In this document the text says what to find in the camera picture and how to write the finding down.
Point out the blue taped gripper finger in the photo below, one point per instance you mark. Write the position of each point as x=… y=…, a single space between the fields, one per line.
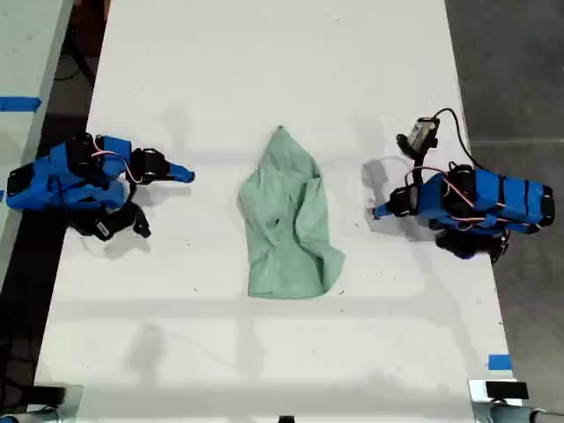
x=180 y=177
x=384 y=214
x=181 y=169
x=383 y=208

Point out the pale green T-shirt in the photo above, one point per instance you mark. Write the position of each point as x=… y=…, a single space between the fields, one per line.
x=286 y=220

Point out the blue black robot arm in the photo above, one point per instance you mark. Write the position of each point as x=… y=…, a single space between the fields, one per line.
x=498 y=198
x=66 y=185

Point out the long blue tape strip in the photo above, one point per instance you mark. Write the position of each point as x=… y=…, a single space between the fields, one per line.
x=20 y=103

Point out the white side table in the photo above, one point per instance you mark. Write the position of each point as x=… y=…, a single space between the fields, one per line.
x=24 y=88

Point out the square blue tape piece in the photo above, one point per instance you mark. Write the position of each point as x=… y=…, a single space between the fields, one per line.
x=499 y=362

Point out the small black block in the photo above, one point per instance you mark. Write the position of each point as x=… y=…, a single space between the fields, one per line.
x=286 y=419

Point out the grey metal tube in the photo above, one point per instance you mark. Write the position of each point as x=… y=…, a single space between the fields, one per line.
x=26 y=416
x=529 y=415

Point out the black camera stalk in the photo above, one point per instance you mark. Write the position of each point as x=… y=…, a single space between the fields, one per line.
x=141 y=222
x=416 y=154

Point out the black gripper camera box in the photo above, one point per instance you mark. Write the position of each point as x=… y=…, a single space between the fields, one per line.
x=103 y=227
x=424 y=131

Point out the metal bracket with black block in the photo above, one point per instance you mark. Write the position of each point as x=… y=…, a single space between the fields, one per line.
x=498 y=392
x=57 y=398

